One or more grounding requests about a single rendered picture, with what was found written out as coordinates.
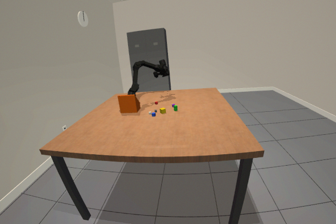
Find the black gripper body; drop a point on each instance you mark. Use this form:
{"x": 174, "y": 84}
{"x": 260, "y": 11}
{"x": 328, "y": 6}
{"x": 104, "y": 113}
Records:
{"x": 156, "y": 74}

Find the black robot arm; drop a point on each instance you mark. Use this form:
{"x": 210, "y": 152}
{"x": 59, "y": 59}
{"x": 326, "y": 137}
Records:
{"x": 135, "y": 86}

